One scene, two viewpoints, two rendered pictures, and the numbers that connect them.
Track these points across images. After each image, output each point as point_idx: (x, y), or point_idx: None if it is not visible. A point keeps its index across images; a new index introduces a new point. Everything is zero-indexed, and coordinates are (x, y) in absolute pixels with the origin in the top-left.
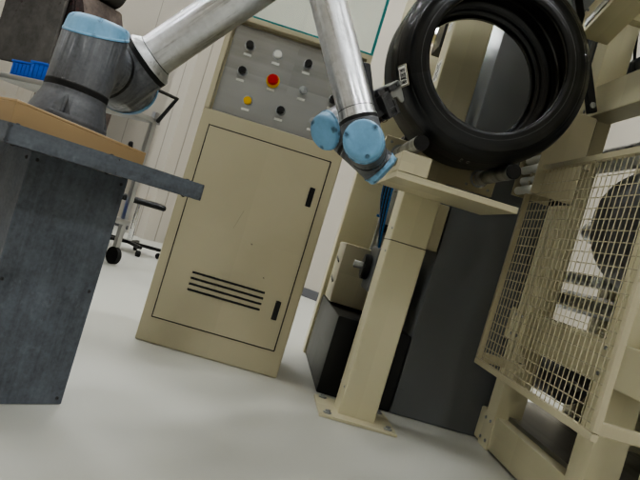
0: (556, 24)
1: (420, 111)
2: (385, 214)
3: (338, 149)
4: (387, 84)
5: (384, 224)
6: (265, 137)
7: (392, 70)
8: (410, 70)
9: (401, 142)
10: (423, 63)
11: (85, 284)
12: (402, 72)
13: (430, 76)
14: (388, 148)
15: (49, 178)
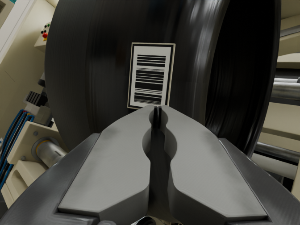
0: (271, 58)
1: (160, 174)
2: (7, 170)
3: None
4: (131, 121)
5: (5, 178)
6: None
7: (101, 43)
8: (173, 71)
9: (50, 133)
10: (202, 60)
11: None
12: (149, 68)
13: (204, 98)
14: (28, 142)
15: None
